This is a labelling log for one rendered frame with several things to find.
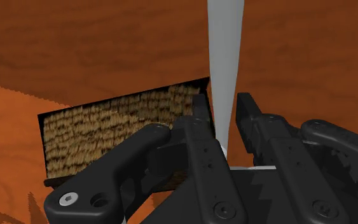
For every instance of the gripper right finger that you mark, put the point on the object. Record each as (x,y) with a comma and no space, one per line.
(278,145)

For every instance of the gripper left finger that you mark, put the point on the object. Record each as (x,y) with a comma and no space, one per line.
(203,149)

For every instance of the long grey tapered utensil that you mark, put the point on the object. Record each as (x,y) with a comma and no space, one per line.
(224,77)

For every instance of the woven straw mat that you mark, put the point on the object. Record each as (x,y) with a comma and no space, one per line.
(110,127)

